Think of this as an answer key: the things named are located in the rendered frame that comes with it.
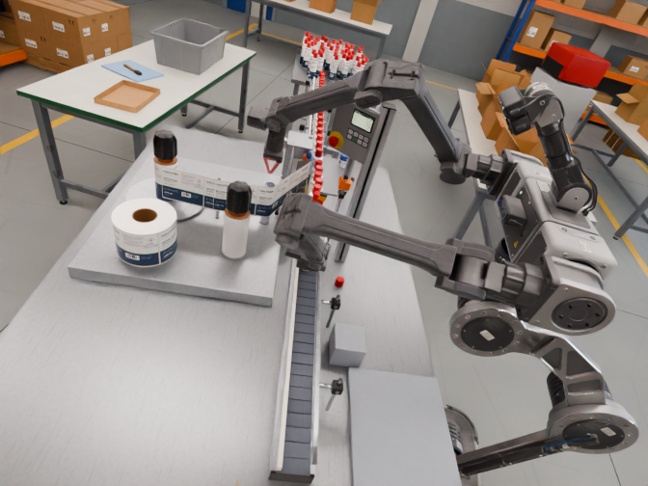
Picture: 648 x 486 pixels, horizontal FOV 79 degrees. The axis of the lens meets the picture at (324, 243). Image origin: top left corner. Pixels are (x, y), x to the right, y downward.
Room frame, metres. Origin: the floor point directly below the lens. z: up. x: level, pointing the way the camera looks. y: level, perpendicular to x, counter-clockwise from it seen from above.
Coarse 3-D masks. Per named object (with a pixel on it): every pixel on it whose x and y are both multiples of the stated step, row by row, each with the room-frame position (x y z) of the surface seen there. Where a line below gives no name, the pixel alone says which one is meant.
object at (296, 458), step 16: (304, 272) 1.08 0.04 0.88; (304, 288) 1.00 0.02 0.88; (304, 304) 0.93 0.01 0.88; (304, 320) 0.86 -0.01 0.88; (304, 336) 0.80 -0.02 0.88; (304, 352) 0.74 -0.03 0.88; (304, 368) 0.68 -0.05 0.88; (304, 384) 0.63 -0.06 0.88; (288, 400) 0.57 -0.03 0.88; (304, 400) 0.59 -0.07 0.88; (288, 416) 0.53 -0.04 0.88; (304, 416) 0.54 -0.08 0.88; (288, 432) 0.49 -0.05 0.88; (304, 432) 0.50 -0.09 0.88; (288, 448) 0.45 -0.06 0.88; (304, 448) 0.46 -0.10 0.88; (288, 464) 0.41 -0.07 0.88; (304, 464) 0.42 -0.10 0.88
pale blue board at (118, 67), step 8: (112, 64) 2.62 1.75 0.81; (120, 64) 2.66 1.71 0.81; (128, 64) 2.70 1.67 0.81; (136, 64) 2.74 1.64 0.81; (120, 72) 2.52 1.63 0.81; (128, 72) 2.56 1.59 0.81; (144, 72) 2.63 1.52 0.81; (152, 72) 2.67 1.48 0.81; (136, 80) 2.47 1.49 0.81; (144, 80) 2.52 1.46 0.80
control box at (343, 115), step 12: (348, 108) 1.30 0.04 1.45; (360, 108) 1.28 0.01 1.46; (372, 108) 1.28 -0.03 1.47; (336, 120) 1.31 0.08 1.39; (348, 120) 1.29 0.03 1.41; (336, 132) 1.31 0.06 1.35; (360, 132) 1.27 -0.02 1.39; (372, 132) 1.25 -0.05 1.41; (348, 144) 1.28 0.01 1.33; (360, 156) 1.26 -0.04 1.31
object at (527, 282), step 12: (504, 264) 0.63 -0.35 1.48; (516, 264) 0.65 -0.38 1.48; (528, 264) 0.64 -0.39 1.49; (540, 264) 0.64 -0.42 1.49; (552, 264) 0.63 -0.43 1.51; (516, 276) 0.61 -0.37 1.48; (528, 276) 0.60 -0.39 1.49; (540, 276) 0.61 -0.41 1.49; (552, 276) 0.59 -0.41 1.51; (504, 288) 0.59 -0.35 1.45; (516, 288) 0.59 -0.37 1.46; (528, 288) 0.59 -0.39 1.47; (540, 288) 0.59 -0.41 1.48; (552, 288) 0.58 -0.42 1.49; (516, 300) 0.58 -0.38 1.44; (528, 300) 0.58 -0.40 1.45; (540, 300) 0.58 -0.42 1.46; (516, 312) 0.61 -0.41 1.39; (528, 312) 0.58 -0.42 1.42
